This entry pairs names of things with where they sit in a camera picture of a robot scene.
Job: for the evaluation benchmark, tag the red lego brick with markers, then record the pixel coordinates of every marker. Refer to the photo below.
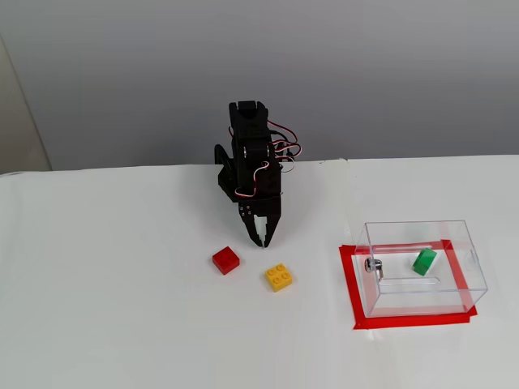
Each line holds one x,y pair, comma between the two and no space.
226,260

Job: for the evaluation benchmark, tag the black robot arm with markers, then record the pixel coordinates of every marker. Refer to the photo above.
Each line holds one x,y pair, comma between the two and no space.
247,121

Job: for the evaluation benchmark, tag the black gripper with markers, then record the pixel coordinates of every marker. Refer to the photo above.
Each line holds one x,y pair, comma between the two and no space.
263,210

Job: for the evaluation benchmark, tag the silver cam lock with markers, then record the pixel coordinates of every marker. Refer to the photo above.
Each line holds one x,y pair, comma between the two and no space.
375,267

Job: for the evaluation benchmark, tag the transparent acrylic box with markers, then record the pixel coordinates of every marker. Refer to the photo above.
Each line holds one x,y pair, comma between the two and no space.
421,300

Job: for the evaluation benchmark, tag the yellow lego brick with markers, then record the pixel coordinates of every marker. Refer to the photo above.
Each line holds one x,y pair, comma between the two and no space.
280,278

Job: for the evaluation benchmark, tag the red tape rectangle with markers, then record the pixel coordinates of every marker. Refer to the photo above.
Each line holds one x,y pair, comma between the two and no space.
409,322

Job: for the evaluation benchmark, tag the green lego brick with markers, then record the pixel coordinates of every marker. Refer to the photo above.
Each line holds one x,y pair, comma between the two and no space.
423,262

